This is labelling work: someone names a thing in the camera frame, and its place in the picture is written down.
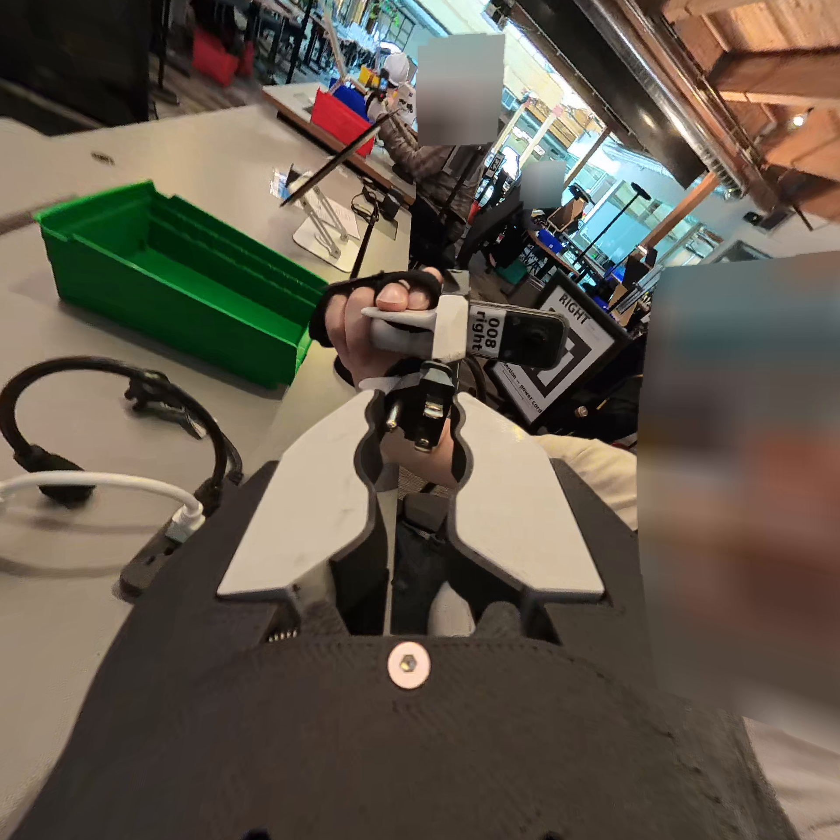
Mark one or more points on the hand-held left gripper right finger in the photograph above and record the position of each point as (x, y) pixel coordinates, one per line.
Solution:
(525, 518)

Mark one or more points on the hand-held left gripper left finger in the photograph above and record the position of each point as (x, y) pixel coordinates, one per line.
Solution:
(308, 512)

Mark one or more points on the black power strip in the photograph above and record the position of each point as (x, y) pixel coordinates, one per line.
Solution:
(144, 571)

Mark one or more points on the green plastic bin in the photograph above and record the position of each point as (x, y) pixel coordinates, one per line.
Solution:
(184, 282)

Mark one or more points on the black power adapter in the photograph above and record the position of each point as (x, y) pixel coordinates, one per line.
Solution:
(387, 207)

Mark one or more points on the person's right hand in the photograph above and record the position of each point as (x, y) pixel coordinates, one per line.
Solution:
(351, 328)

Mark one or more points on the white tablet stand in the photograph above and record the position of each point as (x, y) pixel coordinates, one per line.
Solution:
(328, 246)

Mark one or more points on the black tablet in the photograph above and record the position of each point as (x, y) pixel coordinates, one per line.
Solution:
(334, 161)

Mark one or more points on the red plastic bin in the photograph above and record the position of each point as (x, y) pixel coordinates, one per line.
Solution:
(338, 121)
(216, 59)

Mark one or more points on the metal ventilation duct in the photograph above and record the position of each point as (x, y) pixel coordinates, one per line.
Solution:
(656, 85)

